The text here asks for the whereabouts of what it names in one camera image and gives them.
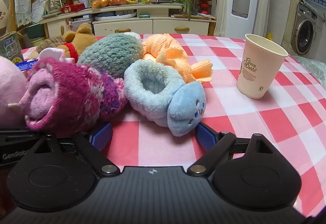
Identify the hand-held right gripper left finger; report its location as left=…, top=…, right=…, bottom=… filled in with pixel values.
left=33, top=122, right=121, bottom=176

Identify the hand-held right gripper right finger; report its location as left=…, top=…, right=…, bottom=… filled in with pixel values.
left=187, top=122, right=274, bottom=177

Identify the magenta pink fuzzy sock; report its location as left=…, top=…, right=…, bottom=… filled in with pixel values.
left=8, top=57, right=126, bottom=138

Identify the light blue elephant plush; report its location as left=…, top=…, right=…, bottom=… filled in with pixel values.
left=123, top=60, right=207, bottom=137

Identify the pink pig plush toy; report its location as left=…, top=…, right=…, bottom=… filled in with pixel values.
left=0, top=56, right=27, bottom=128

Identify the green fluffy plush toy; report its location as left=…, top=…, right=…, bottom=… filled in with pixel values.
left=77, top=32, right=143, bottom=79

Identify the orange knitted toy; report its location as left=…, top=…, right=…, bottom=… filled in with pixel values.
left=141, top=33, right=213, bottom=83

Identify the white fluffy plush toy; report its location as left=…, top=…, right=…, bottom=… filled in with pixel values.
left=38, top=48, right=77, bottom=64

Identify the brown bear plush red scarf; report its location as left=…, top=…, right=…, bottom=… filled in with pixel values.
left=56, top=22, right=98, bottom=64

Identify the brown hedgehog plush toy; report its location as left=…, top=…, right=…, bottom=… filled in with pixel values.
left=36, top=36, right=65, bottom=53

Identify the pink checkered tablecloth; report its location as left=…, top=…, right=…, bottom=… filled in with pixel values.
left=20, top=33, right=326, bottom=217

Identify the beige paper cup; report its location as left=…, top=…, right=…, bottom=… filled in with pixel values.
left=236, top=33, right=289, bottom=100

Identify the blue tissue packet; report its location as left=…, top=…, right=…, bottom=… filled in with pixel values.
left=17, top=59, right=39, bottom=71

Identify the green printed carton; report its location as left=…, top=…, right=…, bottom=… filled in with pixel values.
left=0, top=31, right=24, bottom=64

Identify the light green trash bin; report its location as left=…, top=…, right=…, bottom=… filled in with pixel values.
left=31, top=37, right=46, bottom=47

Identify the cream television cabinet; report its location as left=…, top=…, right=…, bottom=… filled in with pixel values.
left=39, top=2, right=217, bottom=38

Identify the dark green storage box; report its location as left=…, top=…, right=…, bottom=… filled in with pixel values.
left=26, top=24, right=45, bottom=38

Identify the grey patterned cloth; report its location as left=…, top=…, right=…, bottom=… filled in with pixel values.
left=295, top=54, right=326, bottom=82

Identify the red candle holder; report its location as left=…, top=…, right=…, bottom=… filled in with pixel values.
left=197, top=0, right=213, bottom=17

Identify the red flat box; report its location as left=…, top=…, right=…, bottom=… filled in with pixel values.
left=60, top=3, right=85, bottom=13

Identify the pile of oranges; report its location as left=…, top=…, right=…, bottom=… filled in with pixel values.
left=91, top=0, right=128, bottom=9

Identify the beige canvas tote bag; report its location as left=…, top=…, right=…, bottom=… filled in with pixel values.
left=0, top=0, right=16, bottom=36

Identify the grey washing machine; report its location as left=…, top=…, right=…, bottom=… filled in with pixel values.
left=290, top=2, right=319, bottom=56

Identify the white lace chair cover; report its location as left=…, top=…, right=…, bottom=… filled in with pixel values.
left=11, top=0, right=32, bottom=27

